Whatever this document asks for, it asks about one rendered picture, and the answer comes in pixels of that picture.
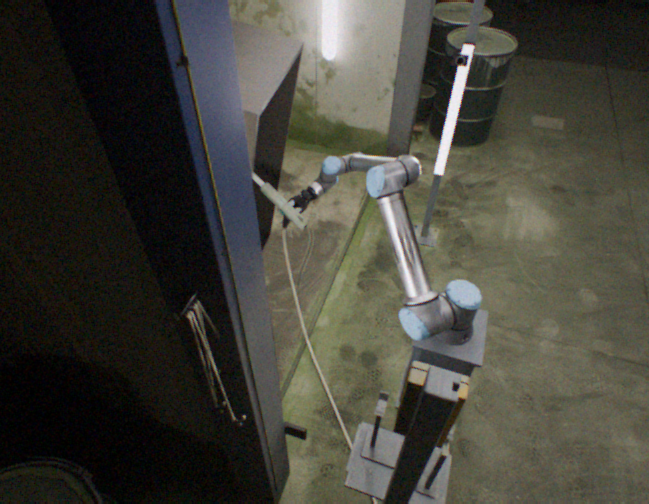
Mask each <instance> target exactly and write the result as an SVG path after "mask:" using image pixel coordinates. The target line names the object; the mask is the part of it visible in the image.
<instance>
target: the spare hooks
mask: <svg viewBox="0 0 649 504"><path fill-rule="evenodd" d="M198 293H199V291H197V290H195V291H194V293H193V294H192V293H189V296H187V297H186V298H185V300H184V303H183V305H181V308H179V310H177V311H176V312H174V313H173V316H174V318H175V319H176V320H179V317H178V315H179V316H181V317H182V316H183V315H185V316H186V317H187V318H189V320H190V324H191V327H192V330H193V334H194V337H195V340H196V344H197V348H198V351H199V355H200V358H201V361H202V366H203V369H204V372H205V375H206V378H207V382H208V384H209V387H210V391H211V394H212V397H213V400H214V405H215V408H216V409H217V410H218V411H219V413H222V412H223V411H222V410H220V409H219V407H218V406H220V407H225V404H226V405H227V409H228V412H229V415H230V418H231V422H233V424H235V425H238V426H243V423H241V424H238V423H236V422H237V421H239V422H241V421H244V420H245V419H246V416H245V415H244V416H243V418H241V419H236V418H234V417H233V414H232V411H231V409H230V407H229V402H228V400H227V398H226V395H225V392H224V390H225V389H226V388H225V387H223V388H222V384H221V382H220V379H219V376H218V374H220V370H218V371H217V370H216V367H215V364H214V361H213V357H212V355H211V352H210V348H209V345H208V342H207V339H206V335H205V328H204V323H203V317H202V313H203V314H204V316H205V318H206V319H207V321H208V322H209V323H210V325H211V327H212V329H213V330H214V331H215V333H216V334H217V336H218V338H219V339H220V336H219V334H218V332H217V330H216V328H215V327H214V325H213V324H212V322H211V320H210V319H209V317H208V315H207V314H206V313H205V311H204V309H203V307H202V306H201V304H200V302H199V301H198V300H197V299H196V298H195V297H196V296H197V294H198ZM189 297H190V298H189ZM194 300H195V301H194ZM193 302H194V303H193ZM191 304H192V305H194V306H192V305H191ZM188 308H190V309H193V310H195V312H196V316H197V319H198V323H199V326H198V324H197V321H196V319H195V316H194V313H193V312H192V311H189V310H188ZM201 311H202V312H201ZM185 312H187V314H185ZM192 318H193V319H192ZM193 321H194V323H195V326H196V328H197V330H198V333H199V335H200V338H201V341H202V343H203V347H204V351H205V357H206V362H207V367H206V363H205V360H204V358H203V353H202V351H201V348H200V343H199V341H198V338H197V334H196V330H195V327H194V323H193ZM210 364H211V366H212V368H213V370H212V369H211V367H210ZM208 371H209V373H208ZM212 373H213V374H215V376H216V378H217V381H218V384H219V385H215V384H214V380H213V377H212ZM211 386H212V387H211ZM216 388H218V389H216ZM219 388H221V389H219ZM220 391H222V394H223V396H224V399H225V401H223V403H221V402H218V400H217V398H216V393H215V392H220Z"/></svg>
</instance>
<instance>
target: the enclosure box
mask: <svg viewBox="0 0 649 504"><path fill-rule="evenodd" d="M230 19H231V18H230ZM231 27H232V35H233V43H234V50H235V58H236V66H237V73H239V82H240V89H241V97H242V105H243V112H244V120H245V127H246V136H247V144H248V151H249V159H250V166H251V174H252V177H253V173H255V174H256V175H257V176H258V177H259V178H260V179H261V180H262V181H263V182H264V183H266V182H268V183H269V184H270V185H271V186H272V187H273V188H274V189H275V190H276V191H277V192H278V188H279V182H280V176H281V171H282V165H283V159H284V154H285V148H286V142H287V136H288V131H289V124H290V118H291V113H292V107H293V101H294V95H295V90H296V84H297V78H298V71H299V66H300V60H302V56H301V54H303V49H304V43H305V42H301V41H298V40H295V39H292V38H289V37H285V36H282V35H279V34H276V33H273V32H270V31H266V30H263V28H260V27H257V26H254V25H251V24H247V23H243V22H240V21H237V20H234V19H231ZM252 182H253V189H254V197H255V205H256V213H257V221H258V228H259V236H260V243H261V251H262V252H263V250H264V248H265V245H266V243H267V241H268V239H269V237H270V234H271V229H272V223H273V218H274V212H275V205H274V204H273V203H272V202H271V201H270V200H269V199H268V197H267V196H266V195H265V194H264V193H263V192H262V191H261V190H260V189H261V186H260V185H259V184H258V183H257V182H256V181H255V180H254V179H253V178H252Z"/></svg>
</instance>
